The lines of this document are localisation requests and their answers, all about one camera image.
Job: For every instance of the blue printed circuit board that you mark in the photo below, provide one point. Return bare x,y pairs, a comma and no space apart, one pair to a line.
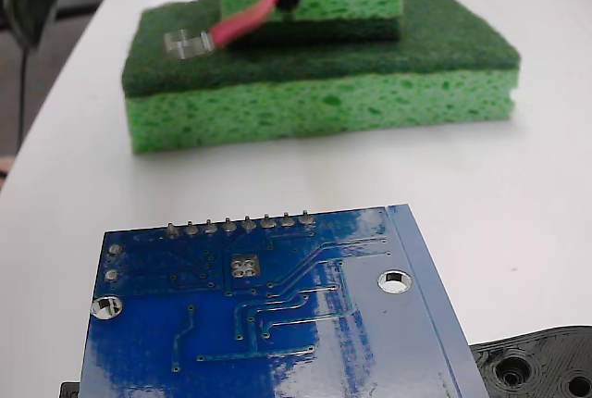
287,342

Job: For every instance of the large green scouring sponge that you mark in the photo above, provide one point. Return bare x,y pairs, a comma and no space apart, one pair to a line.
319,92

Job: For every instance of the black plastic mount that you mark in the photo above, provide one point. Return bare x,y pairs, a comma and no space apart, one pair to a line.
536,361

